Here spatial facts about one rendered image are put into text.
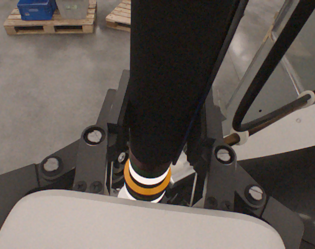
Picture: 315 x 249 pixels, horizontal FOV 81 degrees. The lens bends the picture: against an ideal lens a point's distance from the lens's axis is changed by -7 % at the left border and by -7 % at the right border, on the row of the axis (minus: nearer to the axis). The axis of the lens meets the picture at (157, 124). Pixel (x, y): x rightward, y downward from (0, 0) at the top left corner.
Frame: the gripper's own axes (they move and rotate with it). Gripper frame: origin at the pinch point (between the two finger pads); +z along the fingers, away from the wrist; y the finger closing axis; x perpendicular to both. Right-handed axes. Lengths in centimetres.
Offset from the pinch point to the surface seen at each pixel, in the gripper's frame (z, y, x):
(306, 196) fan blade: -0.8, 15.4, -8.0
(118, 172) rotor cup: 6.1, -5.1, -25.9
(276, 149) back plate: 17.6, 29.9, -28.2
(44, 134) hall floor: 76, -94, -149
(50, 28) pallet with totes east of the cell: 234, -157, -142
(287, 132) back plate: 21.1, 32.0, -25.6
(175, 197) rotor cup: 4.0, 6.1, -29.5
